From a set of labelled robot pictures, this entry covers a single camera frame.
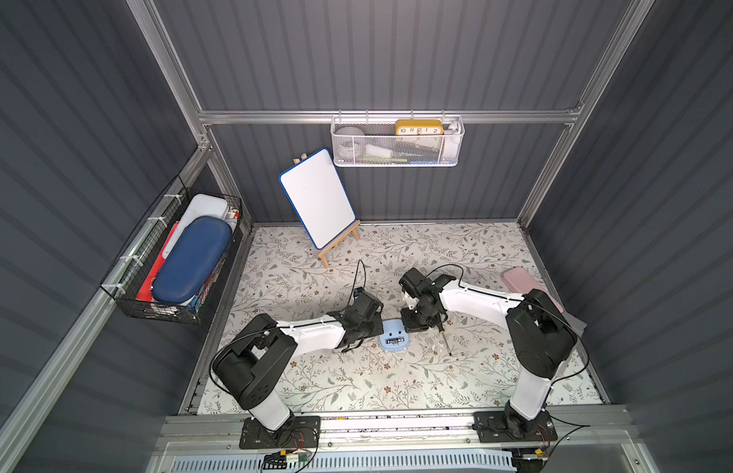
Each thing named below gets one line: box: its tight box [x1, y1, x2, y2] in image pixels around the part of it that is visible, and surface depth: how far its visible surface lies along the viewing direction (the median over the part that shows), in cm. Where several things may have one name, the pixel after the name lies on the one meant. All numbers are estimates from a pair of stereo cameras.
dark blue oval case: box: [151, 215, 233, 305], surface depth 69 cm
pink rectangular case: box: [502, 266, 565, 314], surface depth 104 cm
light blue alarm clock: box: [378, 319, 410, 352], surface depth 88 cm
